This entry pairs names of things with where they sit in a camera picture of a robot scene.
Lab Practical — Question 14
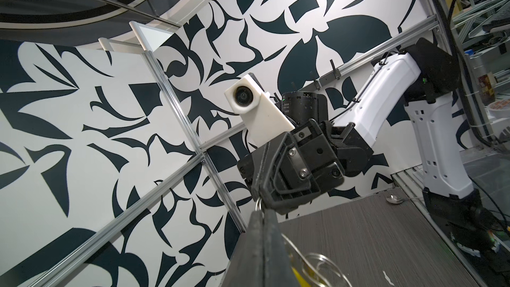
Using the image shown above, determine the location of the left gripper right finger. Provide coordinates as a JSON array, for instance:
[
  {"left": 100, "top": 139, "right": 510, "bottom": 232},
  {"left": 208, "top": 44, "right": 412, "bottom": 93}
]
[{"left": 264, "top": 209, "right": 297, "bottom": 287}]

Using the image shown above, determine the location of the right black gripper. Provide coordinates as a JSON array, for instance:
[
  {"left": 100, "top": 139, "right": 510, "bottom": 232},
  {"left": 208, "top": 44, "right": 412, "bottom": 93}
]
[{"left": 236, "top": 118, "right": 345, "bottom": 215}]

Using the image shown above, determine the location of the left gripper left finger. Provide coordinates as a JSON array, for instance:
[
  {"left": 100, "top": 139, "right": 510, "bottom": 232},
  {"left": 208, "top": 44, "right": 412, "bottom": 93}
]
[{"left": 221, "top": 210, "right": 264, "bottom": 286}]

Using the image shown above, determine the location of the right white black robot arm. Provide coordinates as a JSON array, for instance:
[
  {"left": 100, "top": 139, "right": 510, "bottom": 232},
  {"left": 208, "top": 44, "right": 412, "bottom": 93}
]
[{"left": 225, "top": 39, "right": 491, "bottom": 231}]

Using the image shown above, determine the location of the small silver round object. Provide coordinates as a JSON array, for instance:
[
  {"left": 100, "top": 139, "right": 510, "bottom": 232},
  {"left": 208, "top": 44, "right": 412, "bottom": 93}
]
[{"left": 386, "top": 194, "right": 405, "bottom": 205}]

